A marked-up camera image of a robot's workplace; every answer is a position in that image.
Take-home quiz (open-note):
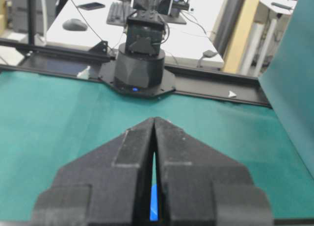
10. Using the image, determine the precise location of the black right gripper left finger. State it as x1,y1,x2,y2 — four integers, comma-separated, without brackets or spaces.
31,118,154,226

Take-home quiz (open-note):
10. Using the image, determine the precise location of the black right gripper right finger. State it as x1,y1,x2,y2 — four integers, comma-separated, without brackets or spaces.
155,118,273,226

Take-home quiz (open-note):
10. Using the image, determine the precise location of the blue plastic gear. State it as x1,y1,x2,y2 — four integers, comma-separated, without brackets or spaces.
150,184,158,221

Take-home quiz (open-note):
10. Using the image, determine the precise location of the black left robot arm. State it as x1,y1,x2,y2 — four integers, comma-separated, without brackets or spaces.
30,0,193,226

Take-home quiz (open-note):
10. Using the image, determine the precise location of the green table cloth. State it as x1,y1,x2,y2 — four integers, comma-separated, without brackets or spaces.
0,72,314,221

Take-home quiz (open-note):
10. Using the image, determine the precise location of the green side panel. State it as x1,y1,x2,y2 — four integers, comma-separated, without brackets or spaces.
259,0,314,174

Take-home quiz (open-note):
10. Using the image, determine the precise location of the white desk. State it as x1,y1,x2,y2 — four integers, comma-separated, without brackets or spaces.
46,0,225,70

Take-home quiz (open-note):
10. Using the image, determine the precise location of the black computer mouse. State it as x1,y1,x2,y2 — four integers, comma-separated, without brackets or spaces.
62,19,88,31

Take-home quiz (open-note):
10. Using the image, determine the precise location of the black monitor stand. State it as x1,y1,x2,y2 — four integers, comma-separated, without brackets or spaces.
162,8,187,25

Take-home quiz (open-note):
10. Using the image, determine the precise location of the black keyboard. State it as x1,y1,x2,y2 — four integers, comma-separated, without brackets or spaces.
106,2,134,26

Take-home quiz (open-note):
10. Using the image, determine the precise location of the black smartphone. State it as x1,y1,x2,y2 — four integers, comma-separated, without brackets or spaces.
78,2,105,11

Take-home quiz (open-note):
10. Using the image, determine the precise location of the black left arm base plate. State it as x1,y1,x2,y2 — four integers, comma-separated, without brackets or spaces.
88,62,176,98

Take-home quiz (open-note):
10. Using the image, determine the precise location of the black aluminium frame rail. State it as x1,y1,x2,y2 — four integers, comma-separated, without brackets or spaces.
0,39,271,107

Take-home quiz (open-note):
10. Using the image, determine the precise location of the black vertical frame post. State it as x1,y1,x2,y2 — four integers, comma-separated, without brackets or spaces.
27,0,36,45

